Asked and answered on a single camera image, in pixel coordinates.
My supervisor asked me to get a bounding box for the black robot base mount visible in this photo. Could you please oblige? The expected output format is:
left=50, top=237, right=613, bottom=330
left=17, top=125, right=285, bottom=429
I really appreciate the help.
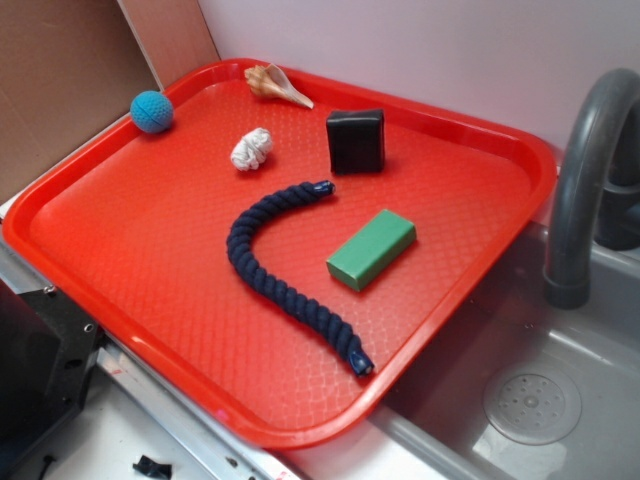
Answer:
left=1, top=284, right=103, bottom=478

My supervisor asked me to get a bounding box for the blue textured ball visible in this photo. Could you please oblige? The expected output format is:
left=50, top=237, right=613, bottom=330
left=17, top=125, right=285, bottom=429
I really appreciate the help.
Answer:
left=130, top=91, right=174, bottom=134

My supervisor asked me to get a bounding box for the black rectangular block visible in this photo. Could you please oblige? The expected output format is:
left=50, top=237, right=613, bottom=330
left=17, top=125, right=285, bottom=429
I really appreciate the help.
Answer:
left=326, top=109, right=385, bottom=175

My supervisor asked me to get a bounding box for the brown cardboard panel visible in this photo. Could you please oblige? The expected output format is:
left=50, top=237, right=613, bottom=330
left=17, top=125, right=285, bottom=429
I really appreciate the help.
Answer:
left=1, top=1, right=219, bottom=209

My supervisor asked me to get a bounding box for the tan conch seashell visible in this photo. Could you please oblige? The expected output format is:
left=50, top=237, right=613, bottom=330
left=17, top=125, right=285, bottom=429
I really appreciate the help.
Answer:
left=244, top=64, right=314, bottom=109

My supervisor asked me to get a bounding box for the green rectangular block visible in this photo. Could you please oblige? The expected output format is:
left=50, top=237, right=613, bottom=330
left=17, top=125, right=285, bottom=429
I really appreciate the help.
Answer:
left=326, top=209, right=417, bottom=292

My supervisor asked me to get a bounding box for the dark blue twisted rope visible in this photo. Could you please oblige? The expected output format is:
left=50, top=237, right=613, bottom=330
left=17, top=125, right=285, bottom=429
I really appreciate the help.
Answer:
left=226, top=179, right=375, bottom=378

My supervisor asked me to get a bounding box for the grey curved faucet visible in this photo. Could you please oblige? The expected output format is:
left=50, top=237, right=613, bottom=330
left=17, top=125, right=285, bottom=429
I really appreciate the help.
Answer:
left=543, top=68, right=639, bottom=309

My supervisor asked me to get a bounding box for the round sink drain cover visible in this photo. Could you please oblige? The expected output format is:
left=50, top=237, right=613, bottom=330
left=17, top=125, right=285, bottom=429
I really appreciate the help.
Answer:
left=483, top=362, right=582, bottom=446

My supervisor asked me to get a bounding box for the crumpled white paper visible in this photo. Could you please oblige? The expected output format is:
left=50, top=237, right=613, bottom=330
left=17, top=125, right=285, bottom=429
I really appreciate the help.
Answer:
left=230, top=128, right=273, bottom=172

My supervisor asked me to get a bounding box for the red plastic tray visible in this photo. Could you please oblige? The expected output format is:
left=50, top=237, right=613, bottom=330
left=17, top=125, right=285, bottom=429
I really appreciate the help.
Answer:
left=3, top=59, right=557, bottom=450

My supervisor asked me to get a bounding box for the black tape scrap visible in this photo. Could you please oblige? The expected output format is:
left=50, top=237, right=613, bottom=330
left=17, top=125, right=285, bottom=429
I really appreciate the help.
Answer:
left=132, top=455, right=173, bottom=480

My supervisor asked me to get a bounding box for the grey plastic sink basin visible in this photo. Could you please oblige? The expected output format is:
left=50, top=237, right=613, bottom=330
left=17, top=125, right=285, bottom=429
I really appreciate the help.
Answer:
left=371, top=220, right=639, bottom=479

